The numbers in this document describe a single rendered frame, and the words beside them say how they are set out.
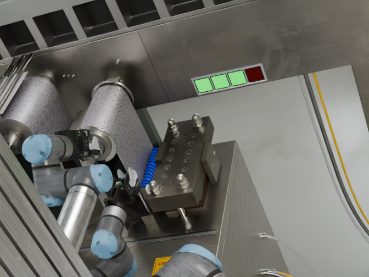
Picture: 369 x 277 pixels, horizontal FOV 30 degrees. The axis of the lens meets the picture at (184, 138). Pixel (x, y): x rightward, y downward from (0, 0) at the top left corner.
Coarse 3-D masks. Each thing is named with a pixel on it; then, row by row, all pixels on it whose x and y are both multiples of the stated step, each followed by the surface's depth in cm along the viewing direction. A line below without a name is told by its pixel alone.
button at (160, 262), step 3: (156, 258) 215; (159, 258) 214; (162, 258) 214; (165, 258) 213; (168, 258) 213; (156, 261) 214; (159, 261) 213; (162, 261) 213; (165, 261) 212; (156, 264) 212; (159, 264) 212; (162, 264) 212; (156, 267) 211; (159, 267) 211; (153, 270) 211; (156, 270) 210; (153, 273) 210
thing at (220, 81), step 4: (216, 76) 231; (220, 76) 231; (224, 76) 231; (216, 80) 232; (220, 80) 232; (224, 80) 232; (216, 84) 233; (220, 84) 233; (224, 84) 232; (228, 84) 232; (216, 88) 234
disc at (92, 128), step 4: (80, 128) 213; (84, 128) 213; (88, 128) 212; (92, 128) 212; (96, 128) 212; (100, 132) 213; (104, 132) 212; (108, 136) 213; (112, 140) 214; (112, 144) 215; (112, 148) 216; (116, 148) 216; (112, 152) 217; (112, 156) 218; (104, 160) 220; (108, 160) 220
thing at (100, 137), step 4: (92, 132) 212; (96, 132) 213; (92, 136) 213; (96, 136) 213; (100, 136) 212; (104, 136) 213; (100, 140) 213; (104, 140) 213; (108, 140) 214; (104, 144) 214; (108, 144) 214; (108, 148) 215; (104, 152) 216; (108, 152) 216; (104, 156) 217; (108, 156) 217; (100, 160) 219
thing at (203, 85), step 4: (196, 80) 233; (200, 80) 233; (204, 80) 233; (208, 80) 233; (196, 84) 234; (200, 84) 234; (204, 84) 234; (208, 84) 234; (200, 88) 235; (204, 88) 235; (208, 88) 235; (212, 88) 234
